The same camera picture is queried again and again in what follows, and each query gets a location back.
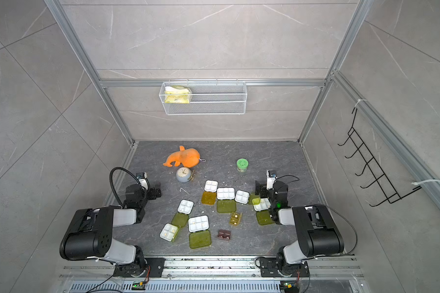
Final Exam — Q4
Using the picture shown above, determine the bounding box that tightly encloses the small green pillbox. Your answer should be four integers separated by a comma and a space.
235, 190, 260, 205

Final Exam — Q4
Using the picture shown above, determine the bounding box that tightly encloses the green lid six-cell pillbox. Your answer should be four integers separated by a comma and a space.
216, 188, 237, 213

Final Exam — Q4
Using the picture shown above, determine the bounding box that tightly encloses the small yellow clear pillbox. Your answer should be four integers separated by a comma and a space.
229, 212, 242, 226

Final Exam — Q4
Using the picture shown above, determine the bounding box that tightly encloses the amber lid small pillbox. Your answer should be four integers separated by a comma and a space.
201, 180, 218, 206

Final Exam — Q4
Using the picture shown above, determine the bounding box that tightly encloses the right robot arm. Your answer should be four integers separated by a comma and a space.
253, 170, 359, 277

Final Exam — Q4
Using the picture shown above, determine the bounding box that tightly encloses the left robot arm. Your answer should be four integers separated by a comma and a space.
59, 167, 166, 282

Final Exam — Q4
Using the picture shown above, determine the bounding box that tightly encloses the green lidded jar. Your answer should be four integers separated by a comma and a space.
237, 158, 249, 172

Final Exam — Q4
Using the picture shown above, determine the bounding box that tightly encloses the left green four-cell pillbox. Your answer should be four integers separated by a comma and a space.
171, 200, 194, 228

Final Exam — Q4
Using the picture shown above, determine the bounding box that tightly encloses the front left small pillbox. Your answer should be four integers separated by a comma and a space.
160, 223, 180, 242

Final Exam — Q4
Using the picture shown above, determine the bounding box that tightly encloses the orange whale toy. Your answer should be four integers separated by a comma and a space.
163, 145, 200, 168

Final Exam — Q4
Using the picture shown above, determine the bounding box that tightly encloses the dark red small pillbox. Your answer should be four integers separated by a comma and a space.
217, 230, 232, 241

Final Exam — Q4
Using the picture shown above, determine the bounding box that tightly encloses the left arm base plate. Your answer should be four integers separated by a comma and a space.
113, 258, 166, 278

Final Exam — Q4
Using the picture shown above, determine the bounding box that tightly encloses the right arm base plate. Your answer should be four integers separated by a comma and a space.
255, 256, 310, 278

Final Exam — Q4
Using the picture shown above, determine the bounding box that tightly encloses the white wire wall basket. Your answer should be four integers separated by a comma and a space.
159, 81, 248, 115

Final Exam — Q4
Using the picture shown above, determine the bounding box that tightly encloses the metal base rail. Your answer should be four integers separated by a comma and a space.
51, 256, 370, 293

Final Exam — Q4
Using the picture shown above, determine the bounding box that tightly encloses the black wall hook rack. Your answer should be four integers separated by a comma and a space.
337, 108, 422, 208

